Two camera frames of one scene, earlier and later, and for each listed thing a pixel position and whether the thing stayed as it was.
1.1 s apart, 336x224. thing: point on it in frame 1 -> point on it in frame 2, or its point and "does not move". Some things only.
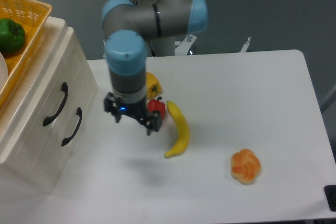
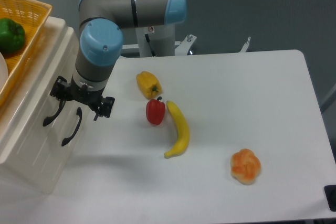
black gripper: (115, 106) -> (62, 90)
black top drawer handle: (64, 88) does not move
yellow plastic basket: (32, 13) does not move
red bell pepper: (155, 104) does not move
